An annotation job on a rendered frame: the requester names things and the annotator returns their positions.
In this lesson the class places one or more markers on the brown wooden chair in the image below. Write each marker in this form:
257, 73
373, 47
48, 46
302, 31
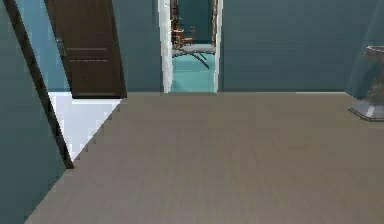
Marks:
181, 37

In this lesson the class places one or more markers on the dark brown room door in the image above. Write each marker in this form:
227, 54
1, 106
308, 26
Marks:
90, 50

